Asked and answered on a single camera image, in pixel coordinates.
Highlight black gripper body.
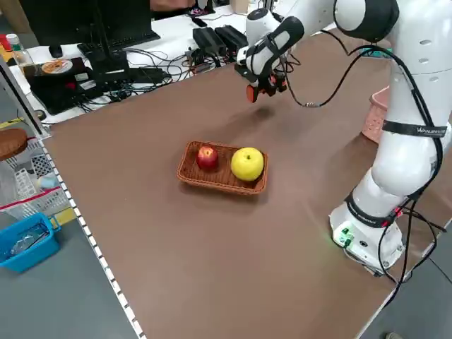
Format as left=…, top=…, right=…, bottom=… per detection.
left=254, top=65, right=286, bottom=88

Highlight pink plastic basket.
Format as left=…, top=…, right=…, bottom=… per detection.
left=362, top=86, right=391, bottom=144

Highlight clear bottle white cap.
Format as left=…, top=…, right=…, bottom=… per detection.
left=5, top=33, right=35, bottom=75

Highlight white perforated basket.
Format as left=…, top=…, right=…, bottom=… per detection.
left=0, top=185, right=71, bottom=222

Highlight blue plastic basket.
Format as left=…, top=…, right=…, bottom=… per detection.
left=0, top=211, right=62, bottom=273

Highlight black power supply unit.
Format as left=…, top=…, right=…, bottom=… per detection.
left=214, top=25, right=249, bottom=47
left=192, top=27, right=227, bottom=54

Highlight small electronics board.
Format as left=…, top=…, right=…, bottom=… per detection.
left=185, top=47, right=216, bottom=68

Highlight yellow apple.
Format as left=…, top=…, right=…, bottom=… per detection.
left=230, top=147, right=266, bottom=182

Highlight red apple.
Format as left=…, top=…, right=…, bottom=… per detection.
left=196, top=145, right=220, bottom=172

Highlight brown wicker tray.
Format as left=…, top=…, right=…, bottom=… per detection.
left=176, top=141, right=269, bottom=196

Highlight black keyboard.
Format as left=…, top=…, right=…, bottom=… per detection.
left=76, top=31, right=162, bottom=57

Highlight black computer monitor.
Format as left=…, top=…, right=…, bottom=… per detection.
left=20, top=0, right=162, bottom=47

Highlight orange printed disc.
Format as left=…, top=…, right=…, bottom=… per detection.
left=40, top=59, right=73, bottom=74

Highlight black flat case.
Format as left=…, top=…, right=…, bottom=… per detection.
left=26, top=56, right=107, bottom=116

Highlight brown woven item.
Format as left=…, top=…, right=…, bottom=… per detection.
left=0, top=127, right=30, bottom=162

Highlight black camera stand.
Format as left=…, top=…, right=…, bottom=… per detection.
left=90, top=0, right=131, bottom=77

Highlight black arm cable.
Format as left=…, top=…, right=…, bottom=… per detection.
left=282, top=30, right=446, bottom=285

